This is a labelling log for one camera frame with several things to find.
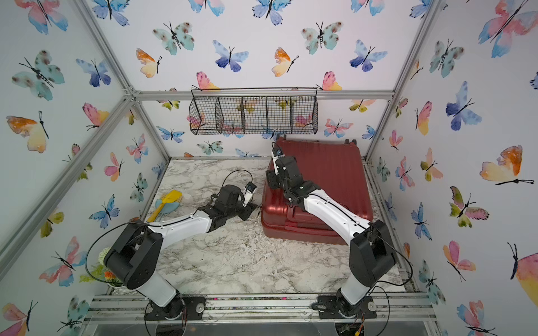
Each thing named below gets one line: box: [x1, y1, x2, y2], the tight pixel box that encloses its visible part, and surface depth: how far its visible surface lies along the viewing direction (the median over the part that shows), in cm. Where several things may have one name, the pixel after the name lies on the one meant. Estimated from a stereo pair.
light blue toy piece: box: [155, 198, 181, 223], surface depth 103 cm
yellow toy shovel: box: [147, 189, 183, 223], surface depth 103 cm
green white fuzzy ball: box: [98, 246, 111, 266], surface depth 71 cm
